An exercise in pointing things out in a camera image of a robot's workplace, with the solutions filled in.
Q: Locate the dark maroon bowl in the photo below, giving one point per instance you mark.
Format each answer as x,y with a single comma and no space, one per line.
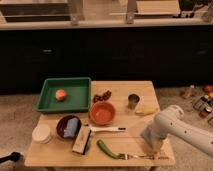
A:
62,124

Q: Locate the yellow banana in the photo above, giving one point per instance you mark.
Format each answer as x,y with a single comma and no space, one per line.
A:
145,111

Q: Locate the white handled knife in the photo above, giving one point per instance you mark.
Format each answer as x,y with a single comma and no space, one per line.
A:
105,129

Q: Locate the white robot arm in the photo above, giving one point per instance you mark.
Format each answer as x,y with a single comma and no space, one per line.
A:
168,121

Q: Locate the white round container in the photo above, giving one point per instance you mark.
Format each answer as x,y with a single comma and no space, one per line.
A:
41,133

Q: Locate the metal fork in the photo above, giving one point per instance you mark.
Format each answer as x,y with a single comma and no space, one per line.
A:
126,156

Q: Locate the wooden table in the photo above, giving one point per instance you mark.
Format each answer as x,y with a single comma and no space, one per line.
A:
58,152

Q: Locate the blue sponge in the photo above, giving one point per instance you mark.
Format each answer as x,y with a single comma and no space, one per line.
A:
71,128

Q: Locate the green plastic tray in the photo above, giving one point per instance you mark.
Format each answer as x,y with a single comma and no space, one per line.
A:
78,95

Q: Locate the wooden block brush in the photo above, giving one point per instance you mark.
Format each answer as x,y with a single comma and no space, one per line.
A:
81,140

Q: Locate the black object on floor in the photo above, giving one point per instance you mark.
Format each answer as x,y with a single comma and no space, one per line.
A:
14,156

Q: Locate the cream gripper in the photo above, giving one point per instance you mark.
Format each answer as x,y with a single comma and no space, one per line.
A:
156,144

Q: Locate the orange bowl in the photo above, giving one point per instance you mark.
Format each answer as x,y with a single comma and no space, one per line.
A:
102,113

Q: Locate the peach fruit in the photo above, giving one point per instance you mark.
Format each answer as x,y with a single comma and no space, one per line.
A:
60,95

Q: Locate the metal cup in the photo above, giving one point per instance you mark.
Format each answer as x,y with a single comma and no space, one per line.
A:
133,100

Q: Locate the blue-grey towel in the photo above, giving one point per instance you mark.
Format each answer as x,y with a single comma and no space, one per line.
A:
146,135

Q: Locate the green cucumber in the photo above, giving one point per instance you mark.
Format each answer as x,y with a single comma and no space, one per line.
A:
103,147

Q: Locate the dark grapes bunch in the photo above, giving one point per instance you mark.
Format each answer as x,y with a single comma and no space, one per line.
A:
104,97

